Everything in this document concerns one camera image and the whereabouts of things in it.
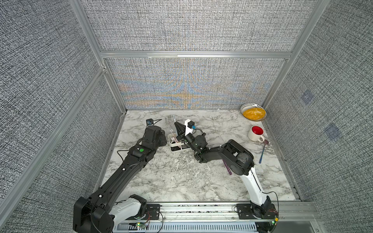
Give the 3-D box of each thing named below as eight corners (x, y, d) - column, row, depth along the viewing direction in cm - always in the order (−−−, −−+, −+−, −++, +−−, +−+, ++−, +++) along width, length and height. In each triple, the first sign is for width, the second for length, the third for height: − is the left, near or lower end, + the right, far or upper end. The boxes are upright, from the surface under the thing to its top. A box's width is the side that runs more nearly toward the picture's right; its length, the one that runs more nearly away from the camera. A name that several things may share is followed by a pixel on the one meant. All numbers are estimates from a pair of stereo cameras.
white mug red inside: (250, 143, 101) (254, 137, 95) (246, 131, 107) (250, 125, 101) (261, 143, 101) (266, 137, 95) (257, 131, 107) (261, 125, 101)
